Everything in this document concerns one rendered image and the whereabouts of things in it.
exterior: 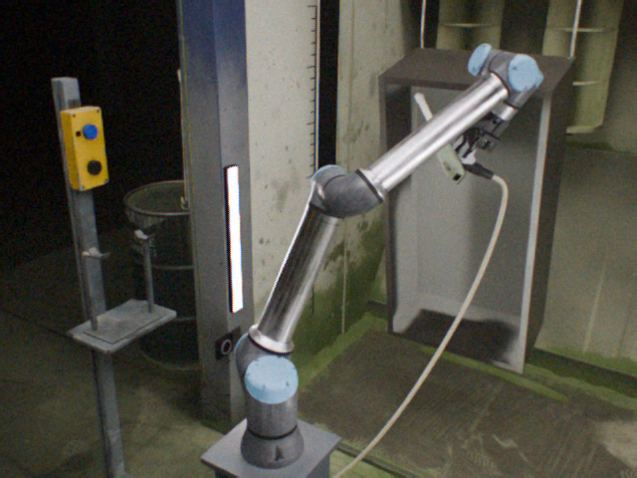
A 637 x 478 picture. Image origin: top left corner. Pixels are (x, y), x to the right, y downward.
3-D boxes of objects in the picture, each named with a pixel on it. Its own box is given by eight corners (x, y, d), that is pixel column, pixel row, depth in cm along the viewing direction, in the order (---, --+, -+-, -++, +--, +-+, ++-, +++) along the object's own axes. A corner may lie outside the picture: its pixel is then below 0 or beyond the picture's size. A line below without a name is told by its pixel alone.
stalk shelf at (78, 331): (133, 301, 256) (133, 298, 255) (176, 317, 245) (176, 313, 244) (66, 335, 232) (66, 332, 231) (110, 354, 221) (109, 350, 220)
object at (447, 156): (508, 193, 207) (453, 167, 197) (498, 203, 210) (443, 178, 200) (463, 112, 243) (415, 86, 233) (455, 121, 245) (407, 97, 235)
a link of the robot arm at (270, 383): (250, 440, 186) (249, 387, 179) (241, 404, 201) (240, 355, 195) (303, 431, 190) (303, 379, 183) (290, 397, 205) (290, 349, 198)
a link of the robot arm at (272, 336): (233, 394, 199) (326, 168, 180) (226, 363, 215) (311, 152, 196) (279, 403, 205) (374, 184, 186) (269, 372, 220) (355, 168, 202)
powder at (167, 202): (110, 196, 350) (109, 194, 349) (201, 179, 381) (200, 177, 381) (155, 225, 311) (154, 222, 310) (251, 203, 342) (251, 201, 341)
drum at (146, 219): (121, 337, 382) (105, 191, 349) (209, 308, 415) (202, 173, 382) (167, 382, 339) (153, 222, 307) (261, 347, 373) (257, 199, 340)
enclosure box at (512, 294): (417, 291, 323) (415, 47, 259) (542, 323, 295) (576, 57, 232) (388, 334, 298) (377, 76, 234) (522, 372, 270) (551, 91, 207)
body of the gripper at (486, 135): (488, 155, 207) (513, 125, 200) (467, 145, 203) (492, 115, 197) (480, 141, 212) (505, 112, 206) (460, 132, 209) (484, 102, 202)
